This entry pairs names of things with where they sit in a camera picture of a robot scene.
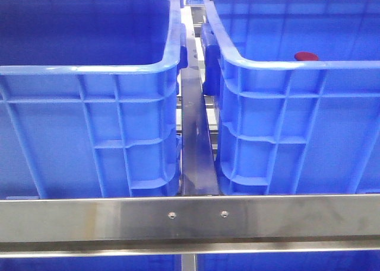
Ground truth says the red push button tall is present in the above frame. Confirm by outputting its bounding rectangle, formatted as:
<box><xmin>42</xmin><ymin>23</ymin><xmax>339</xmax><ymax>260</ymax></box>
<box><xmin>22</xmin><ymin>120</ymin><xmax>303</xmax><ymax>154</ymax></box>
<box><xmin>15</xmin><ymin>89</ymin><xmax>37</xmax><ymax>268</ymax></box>
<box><xmin>294</xmin><ymin>51</ymin><xmax>319</xmax><ymax>61</ymax></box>

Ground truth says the blue bin front left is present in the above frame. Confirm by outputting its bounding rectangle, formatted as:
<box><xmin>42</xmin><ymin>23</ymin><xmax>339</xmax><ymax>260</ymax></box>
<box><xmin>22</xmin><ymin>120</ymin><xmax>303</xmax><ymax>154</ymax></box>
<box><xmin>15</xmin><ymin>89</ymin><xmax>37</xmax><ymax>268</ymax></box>
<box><xmin>1</xmin><ymin>0</ymin><xmax>187</xmax><ymax>200</ymax></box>

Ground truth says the left rail screw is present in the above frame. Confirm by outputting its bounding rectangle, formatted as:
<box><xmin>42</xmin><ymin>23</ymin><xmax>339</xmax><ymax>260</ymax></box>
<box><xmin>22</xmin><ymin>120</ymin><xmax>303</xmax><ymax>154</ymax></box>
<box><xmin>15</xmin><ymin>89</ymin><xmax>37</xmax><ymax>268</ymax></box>
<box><xmin>168</xmin><ymin>212</ymin><xmax>176</xmax><ymax>219</ymax></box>

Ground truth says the steel divider bar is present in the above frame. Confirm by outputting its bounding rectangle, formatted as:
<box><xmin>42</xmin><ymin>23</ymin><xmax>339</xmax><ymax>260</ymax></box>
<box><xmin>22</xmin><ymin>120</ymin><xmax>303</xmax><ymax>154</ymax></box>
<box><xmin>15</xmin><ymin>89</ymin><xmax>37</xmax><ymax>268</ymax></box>
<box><xmin>179</xmin><ymin>68</ymin><xmax>220</xmax><ymax>196</ymax></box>

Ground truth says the lower shelf blue bin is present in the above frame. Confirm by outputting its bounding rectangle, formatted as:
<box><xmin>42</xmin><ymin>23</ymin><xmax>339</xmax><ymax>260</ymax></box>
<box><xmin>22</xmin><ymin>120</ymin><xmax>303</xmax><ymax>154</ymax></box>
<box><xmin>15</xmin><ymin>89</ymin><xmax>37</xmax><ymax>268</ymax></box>
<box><xmin>1</xmin><ymin>255</ymin><xmax>181</xmax><ymax>270</ymax></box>

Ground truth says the steel front rail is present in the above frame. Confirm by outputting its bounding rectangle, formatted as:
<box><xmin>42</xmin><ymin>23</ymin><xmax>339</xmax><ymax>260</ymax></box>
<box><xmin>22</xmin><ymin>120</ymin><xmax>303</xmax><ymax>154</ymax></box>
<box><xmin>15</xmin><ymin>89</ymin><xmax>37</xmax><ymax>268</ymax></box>
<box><xmin>1</xmin><ymin>194</ymin><xmax>379</xmax><ymax>258</ymax></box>

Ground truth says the blue bin front right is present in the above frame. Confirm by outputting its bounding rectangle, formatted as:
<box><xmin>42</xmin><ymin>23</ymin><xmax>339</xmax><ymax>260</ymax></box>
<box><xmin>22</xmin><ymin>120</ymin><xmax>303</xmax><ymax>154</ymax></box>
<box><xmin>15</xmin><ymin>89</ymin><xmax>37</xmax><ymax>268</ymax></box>
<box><xmin>204</xmin><ymin>0</ymin><xmax>379</xmax><ymax>195</ymax></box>

